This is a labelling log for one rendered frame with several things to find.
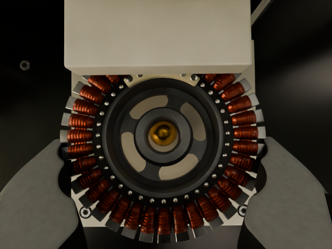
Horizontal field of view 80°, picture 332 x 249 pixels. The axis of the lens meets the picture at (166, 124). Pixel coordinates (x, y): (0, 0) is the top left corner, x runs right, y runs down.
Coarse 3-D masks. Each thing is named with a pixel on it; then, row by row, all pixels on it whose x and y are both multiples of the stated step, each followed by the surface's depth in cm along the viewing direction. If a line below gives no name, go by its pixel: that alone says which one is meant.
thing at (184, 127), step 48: (96, 96) 11; (144, 96) 13; (192, 96) 13; (240, 96) 11; (96, 144) 11; (144, 144) 11; (192, 144) 13; (240, 144) 10; (96, 192) 10; (144, 192) 11; (192, 192) 10; (240, 192) 10; (144, 240) 10
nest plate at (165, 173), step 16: (80, 80) 16; (240, 80) 16; (80, 96) 16; (160, 96) 16; (144, 112) 16; (192, 112) 16; (192, 128) 16; (128, 144) 16; (128, 160) 16; (144, 160) 16; (192, 160) 16; (160, 176) 16; (176, 176) 16; (80, 192) 16; (256, 192) 16; (80, 208) 16; (240, 208) 16; (96, 224) 16; (208, 224) 16; (224, 224) 16; (240, 224) 16
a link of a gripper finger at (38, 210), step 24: (24, 168) 9; (48, 168) 9; (0, 192) 8; (24, 192) 8; (48, 192) 8; (0, 216) 7; (24, 216) 7; (48, 216) 7; (72, 216) 7; (0, 240) 6; (24, 240) 6; (48, 240) 6; (72, 240) 6
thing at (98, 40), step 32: (64, 0) 6; (96, 0) 6; (128, 0) 6; (160, 0) 6; (192, 0) 6; (224, 0) 6; (64, 32) 6; (96, 32) 6; (128, 32) 6; (160, 32) 6; (192, 32) 6; (224, 32) 6; (64, 64) 6; (96, 64) 6; (128, 64) 6; (160, 64) 6; (192, 64) 6; (224, 64) 6
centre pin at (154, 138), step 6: (156, 126) 14; (162, 126) 13; (168, 126) 14; (174, 126) 14; (150, 132) 14; (156, 132) 13; (162, 132) 13; (168, 132) 13; (174, 132) 14; (156, 138) 14; (162, 138) 13; (168, 138) 14; (174, 138) 14; (162, 144) 14; (168, 144) 14
